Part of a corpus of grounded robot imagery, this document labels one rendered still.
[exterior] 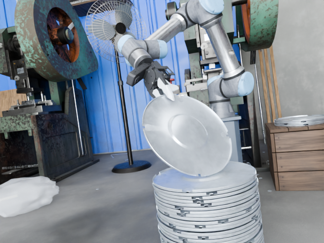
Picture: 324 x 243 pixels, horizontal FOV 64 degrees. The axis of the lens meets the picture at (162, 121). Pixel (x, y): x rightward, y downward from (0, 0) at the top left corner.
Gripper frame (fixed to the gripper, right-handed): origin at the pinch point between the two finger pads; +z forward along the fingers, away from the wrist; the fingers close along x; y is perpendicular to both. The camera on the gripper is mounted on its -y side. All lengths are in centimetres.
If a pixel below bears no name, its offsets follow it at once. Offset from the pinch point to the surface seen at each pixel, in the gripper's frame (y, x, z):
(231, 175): 3.0, 2.8, 29.1
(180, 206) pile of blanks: -12.7, 8.8, 29.1
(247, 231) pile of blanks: -2.1, 5.9, 42.2
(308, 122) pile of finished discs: 97, 14, 15
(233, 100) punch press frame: 109, 42, -37
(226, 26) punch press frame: 119, 6, -81
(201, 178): -4.6, 5.0, 26.1
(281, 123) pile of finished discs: 95, 24, 5
